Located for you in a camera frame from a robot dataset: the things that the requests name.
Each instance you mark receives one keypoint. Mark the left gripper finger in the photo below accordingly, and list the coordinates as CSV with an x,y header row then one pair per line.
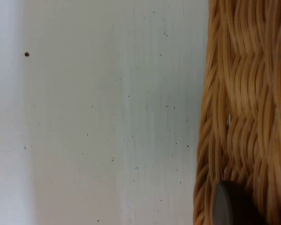
x,y
231,206

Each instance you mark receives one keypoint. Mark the brown wicker basket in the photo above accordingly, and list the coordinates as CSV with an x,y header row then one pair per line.
x,y
245,93

